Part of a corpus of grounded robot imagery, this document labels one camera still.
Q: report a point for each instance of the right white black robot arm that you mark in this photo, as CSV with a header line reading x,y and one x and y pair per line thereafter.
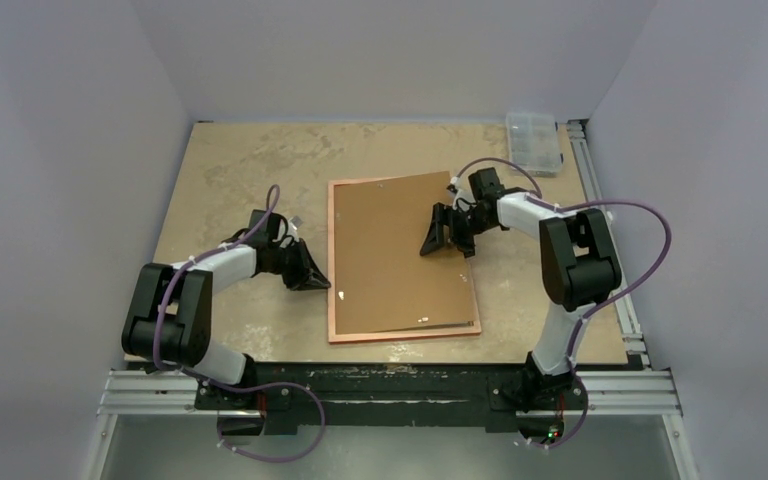
x,y
579,270

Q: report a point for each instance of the clear plastic organizer box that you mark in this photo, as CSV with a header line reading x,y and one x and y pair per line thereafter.
x,y
533,143

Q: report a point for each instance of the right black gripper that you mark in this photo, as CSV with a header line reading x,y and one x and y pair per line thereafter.
x,y
453,227

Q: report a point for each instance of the aluminium rail frame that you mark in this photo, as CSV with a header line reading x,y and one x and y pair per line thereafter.
x,y
364,193

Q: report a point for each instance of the brown cardboard backing board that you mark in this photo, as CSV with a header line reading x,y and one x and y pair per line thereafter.
x,y
397,258

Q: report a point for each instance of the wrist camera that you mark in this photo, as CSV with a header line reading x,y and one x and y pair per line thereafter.
x,y
290,227
484,184

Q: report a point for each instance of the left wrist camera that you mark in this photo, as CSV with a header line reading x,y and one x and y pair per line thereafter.
x,y
290,227

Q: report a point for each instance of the black mounting base plate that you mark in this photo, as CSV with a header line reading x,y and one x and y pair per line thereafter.
x,y
497,397

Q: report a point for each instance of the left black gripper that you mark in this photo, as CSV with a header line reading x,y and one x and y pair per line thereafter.
x,y
307,276

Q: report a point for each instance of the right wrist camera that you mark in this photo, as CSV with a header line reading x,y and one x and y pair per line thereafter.
x,y
484,184

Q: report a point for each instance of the red picture frame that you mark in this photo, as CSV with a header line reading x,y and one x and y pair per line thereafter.
x,y
334,265

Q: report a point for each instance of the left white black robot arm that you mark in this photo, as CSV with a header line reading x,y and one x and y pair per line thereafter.
x,y
169,320

